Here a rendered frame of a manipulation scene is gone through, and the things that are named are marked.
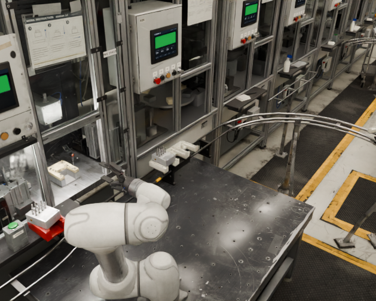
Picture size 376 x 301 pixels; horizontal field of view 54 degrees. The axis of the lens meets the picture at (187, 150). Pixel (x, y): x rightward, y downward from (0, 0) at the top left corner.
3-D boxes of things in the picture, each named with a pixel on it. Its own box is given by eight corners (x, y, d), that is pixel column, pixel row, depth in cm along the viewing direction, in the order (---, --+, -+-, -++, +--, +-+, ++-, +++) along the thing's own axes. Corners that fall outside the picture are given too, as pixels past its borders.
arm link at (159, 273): (180, 304, 169) (181, 271, 158) (140, 307, 168) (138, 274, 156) (178, 275, 183) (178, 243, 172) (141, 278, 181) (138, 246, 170)
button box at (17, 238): (14, 252, 171) (8, 233, 165) (5, 245, 175) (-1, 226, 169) (30, 242, 176) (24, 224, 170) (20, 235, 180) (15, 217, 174)
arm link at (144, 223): (167, 197, 128) (127, 199, 127) (169, 206, 110) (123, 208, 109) (168, 234, 128) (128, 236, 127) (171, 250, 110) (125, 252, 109)
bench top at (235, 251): (168, 421, 138) (168, 415, 136) (9, 279, 191) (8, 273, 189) (314, 211, 241) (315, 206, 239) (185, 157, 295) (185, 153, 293)
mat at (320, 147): (300, 208, 342) (300, 207, 342) (244, 184, 372) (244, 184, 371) (413, 59, 746) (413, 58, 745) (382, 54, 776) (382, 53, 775)
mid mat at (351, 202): (385, 247, 302) (385, 246, 302) (319, 219, 330) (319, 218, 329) (407, 189, 371) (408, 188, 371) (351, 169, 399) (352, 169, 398)
